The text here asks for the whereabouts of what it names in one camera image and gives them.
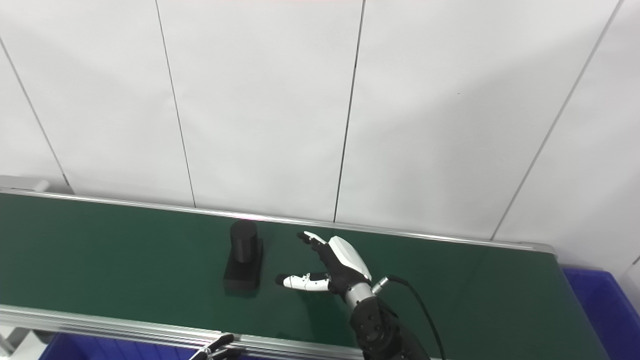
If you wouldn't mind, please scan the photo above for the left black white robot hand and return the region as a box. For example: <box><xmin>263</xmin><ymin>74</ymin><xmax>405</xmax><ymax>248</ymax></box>
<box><xmin>190</xmin><ymin>333</ymin><xmax>242</xmax><ymax>360</ymax></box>

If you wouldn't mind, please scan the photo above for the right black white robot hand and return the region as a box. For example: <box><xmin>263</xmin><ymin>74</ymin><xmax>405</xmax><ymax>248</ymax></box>
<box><xmin>275</xmin><ymin>231</ymin><xmax>374</xmax><ymax>297</ymax></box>

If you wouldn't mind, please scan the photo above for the black cylinder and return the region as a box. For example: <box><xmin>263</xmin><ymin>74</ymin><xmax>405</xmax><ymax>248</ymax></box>
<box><xmin>223</xmin><ymin>220</ymin><xmax>264</xmax><ymax>296</ymax></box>

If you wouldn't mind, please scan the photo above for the blue plastic bin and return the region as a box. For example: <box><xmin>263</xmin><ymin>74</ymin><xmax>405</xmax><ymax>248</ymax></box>
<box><xmin>562</xmin><ymin>267</ymin><xmax>640</xmax><ymax>360</ymax></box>
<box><xmin>40</xmin><ymin>332</ymin><xmax>361</xmax><ymax>360</ymax></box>

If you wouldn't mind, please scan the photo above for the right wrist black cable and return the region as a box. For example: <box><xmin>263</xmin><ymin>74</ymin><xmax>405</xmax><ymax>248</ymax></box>
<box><xmin>372</xmin><ymin>275</ymin><xmax>447</xmax><ymax>360</ymax></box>

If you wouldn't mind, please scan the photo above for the green conveyor belt with aluminium frame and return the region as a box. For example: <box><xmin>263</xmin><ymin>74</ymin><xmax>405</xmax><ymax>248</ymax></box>
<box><xmin>0</xmin><ymin>175</ymin><xmax>608</xmax><ymax>360</ymax></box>

